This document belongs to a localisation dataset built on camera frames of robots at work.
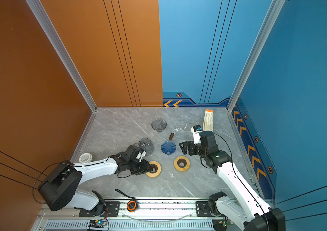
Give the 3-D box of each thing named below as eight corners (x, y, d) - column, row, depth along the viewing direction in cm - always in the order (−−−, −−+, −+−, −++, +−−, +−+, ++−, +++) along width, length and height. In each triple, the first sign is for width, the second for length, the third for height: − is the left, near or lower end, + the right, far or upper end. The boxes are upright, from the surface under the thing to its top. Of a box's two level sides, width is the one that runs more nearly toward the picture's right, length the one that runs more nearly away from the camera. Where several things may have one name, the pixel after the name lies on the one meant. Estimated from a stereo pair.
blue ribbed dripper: (161, 156, 95) (160, 150, 89) (161, 147, 99) (161, 141, 93) (175, 156, 95) (176, 150, 89) (175, 147, 99) (176, 141, 93)
